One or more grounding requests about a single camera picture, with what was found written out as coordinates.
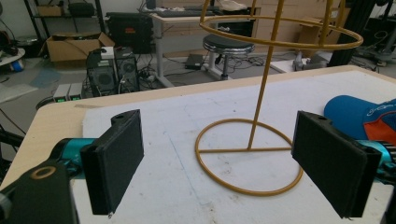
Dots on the black round stool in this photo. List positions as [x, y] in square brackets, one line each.
[228, 43]

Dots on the black hard case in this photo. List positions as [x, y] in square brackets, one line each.
[129, 31]

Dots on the grey power unit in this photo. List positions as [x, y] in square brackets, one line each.
[61, 92]
[75, 91]

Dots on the black computer tower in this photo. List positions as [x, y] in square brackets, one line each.
[127, 71]
[102, 77]

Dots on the white desk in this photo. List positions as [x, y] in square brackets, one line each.
[160, 40]

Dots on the open cardboard box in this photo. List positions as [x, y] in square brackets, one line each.
[67, 49]

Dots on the white table mat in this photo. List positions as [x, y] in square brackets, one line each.
[193, 124]

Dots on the blue and orange cap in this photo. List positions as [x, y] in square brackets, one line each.
[347, 116]

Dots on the round white table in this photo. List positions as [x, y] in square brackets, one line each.
[9, 57]

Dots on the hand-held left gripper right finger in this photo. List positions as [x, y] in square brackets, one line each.
[330, 165]

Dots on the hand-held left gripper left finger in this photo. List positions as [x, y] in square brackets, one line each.
[115, 165]

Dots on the flat black box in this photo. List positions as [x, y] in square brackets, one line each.
[194, 61]

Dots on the black metal shelf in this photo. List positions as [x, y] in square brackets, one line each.
[81, 9]

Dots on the dark keyboard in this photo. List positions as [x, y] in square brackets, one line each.
[183, 13]

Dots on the brown cardboard box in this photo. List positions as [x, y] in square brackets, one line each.
[311, 34]

